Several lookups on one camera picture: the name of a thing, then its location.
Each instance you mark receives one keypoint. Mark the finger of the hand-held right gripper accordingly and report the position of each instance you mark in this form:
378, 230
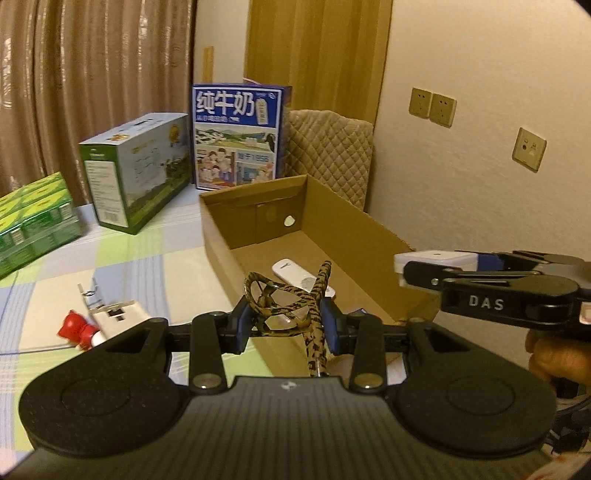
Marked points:
422, 274
489, 261

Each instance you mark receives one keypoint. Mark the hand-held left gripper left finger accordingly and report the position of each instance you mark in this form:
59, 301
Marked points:
240, 323

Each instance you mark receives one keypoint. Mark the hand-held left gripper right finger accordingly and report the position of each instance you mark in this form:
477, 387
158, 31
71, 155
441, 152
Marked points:
332, 323

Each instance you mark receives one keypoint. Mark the white power adapter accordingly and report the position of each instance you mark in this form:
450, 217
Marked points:
429, 256

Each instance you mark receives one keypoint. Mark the leopard print eyeglasses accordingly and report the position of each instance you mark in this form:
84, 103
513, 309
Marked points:
314, 350

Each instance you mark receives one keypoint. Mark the brown cardboard box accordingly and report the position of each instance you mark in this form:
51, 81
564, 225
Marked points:
369, 240

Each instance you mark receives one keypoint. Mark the white remote control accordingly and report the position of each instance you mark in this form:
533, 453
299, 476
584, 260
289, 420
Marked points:
288, 270

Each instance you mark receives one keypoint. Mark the red toy figure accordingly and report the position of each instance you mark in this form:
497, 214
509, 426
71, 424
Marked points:
74, 325

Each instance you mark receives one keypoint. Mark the person's right hand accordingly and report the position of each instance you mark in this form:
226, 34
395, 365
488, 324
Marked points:
554, 357

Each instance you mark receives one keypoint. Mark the checked tablecloth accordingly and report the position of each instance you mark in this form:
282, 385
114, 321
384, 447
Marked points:
161, 258

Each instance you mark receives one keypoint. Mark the cream slotted holder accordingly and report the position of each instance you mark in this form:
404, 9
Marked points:
134, 316

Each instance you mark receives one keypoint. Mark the quilted beige chair cover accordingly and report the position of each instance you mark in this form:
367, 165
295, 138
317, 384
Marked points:
332, 152

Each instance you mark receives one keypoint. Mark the green and white carton box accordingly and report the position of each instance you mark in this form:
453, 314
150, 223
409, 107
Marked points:
138, 170

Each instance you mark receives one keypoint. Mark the blue milk carton box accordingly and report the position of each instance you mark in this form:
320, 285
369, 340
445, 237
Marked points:
231, 138

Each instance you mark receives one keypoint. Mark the green pack of drink cartons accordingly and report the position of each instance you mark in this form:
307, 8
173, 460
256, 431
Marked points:
37, 221

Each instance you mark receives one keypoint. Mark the yellow curtain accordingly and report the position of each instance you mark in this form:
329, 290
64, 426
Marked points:
323, 50

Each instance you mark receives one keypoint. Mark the brown patterned curtain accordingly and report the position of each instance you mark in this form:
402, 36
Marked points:
92, 69

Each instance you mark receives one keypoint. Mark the beige round-port wall outlet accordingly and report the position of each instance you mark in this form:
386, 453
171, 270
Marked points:
529, 148

